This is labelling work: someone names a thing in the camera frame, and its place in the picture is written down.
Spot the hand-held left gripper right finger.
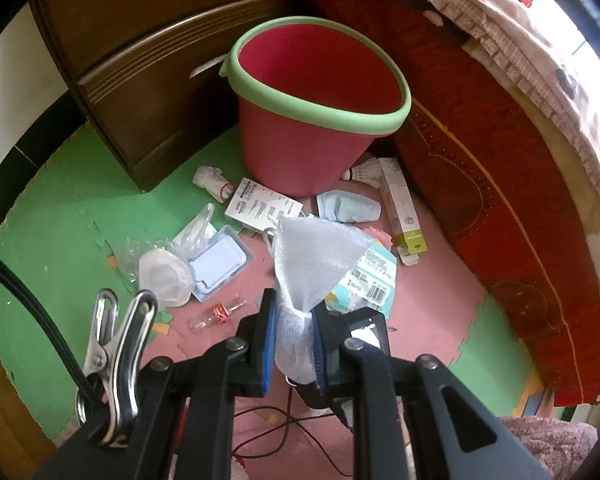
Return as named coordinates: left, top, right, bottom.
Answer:
left=314, top=306, right=551, bottom=480

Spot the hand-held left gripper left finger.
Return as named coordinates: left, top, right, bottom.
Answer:
left=32, top=289, right=277, bottom=480

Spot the white foam fruit net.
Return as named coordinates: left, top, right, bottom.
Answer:
left=272, top=217, right=376, bottom=386

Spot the light blue snack packet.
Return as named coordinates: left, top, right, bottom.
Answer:
left=325, top=245, right=398, bottom=321

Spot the white translucent plastic bag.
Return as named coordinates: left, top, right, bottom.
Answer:
left=137, top=249, right=193, bottom=308

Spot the clear plastic bag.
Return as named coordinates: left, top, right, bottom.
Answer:
left=112, top=202, right=218, bottom=281

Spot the white feather shuttlecock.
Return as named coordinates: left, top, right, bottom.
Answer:
left=342, top=157, right=383, bottom=188

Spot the red bucket with green rim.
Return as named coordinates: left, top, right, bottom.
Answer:
left=219, top=17, right=413, bottom=197

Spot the small clear vial red label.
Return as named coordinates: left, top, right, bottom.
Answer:
left=189, top=300, right=248, bottom=333

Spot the clear plastic tray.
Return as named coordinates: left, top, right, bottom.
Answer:
left=187, top=225, right=256, bottom=303

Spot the pink foam floor mat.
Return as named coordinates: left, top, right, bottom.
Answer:
left=145, top=195, right=486, bottom=480

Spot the metal spring clip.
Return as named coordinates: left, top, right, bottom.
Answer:
left=75, top=287, right=160, bottom=448

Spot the blue face mask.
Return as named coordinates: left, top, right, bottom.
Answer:
left=316, top=189, right=383, bottom=223

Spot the long white box green end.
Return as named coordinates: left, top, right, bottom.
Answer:
left=377, top=157, right=426, bottom=267

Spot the grey fluffy cloth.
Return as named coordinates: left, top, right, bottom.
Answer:
left=495, top=415, right=600, bottom=480

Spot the red floral bed cover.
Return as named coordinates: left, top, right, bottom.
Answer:
left=307, top=0, right=600, bottom=408

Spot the brown wooden panel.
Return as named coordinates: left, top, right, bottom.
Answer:
left=0, top=305, right=56, bottom=466

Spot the brown wooden nightstand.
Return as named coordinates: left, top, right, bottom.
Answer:
left=30, top=0, right=326, bottom=193

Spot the thin dark wire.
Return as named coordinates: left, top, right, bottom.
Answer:
left=232, top=380, right=356, bottom=478

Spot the black braided cable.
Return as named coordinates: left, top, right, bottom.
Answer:
left=0, top=247, right=101, bottom=411

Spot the silver drawer handle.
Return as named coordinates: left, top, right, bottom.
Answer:
left=189, top=57, right=231, bottom=78

